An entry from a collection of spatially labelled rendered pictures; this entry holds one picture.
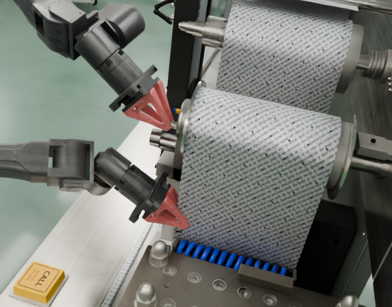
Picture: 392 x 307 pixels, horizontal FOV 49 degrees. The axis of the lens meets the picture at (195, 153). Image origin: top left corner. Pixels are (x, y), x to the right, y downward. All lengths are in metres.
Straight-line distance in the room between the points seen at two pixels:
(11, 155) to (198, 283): 0.38
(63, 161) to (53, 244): 0.31
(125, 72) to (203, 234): 0.33
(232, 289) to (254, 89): 0.40
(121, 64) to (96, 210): 0.47
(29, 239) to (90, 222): 1.29
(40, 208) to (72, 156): 1.75
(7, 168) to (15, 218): 1.71
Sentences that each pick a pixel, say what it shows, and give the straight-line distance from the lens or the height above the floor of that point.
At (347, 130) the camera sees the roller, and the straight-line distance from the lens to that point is 0.72.
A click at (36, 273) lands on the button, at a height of 0.92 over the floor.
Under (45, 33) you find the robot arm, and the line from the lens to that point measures 0.78.
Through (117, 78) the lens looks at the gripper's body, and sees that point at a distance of 0.72.
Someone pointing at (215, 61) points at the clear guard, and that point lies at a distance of 1.76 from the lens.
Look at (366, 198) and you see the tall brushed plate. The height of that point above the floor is 1.16.
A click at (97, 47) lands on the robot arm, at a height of 1.37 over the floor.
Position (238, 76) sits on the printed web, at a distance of 0.90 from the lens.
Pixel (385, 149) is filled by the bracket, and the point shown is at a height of 1.29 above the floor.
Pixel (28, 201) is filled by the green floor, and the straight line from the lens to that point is 2.55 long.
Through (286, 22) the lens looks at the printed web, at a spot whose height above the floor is 1.40.
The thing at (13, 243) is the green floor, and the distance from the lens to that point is 2.33.
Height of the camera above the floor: 1.62
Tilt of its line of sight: 33 degrees down
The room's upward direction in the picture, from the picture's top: 8 degrees clockwise
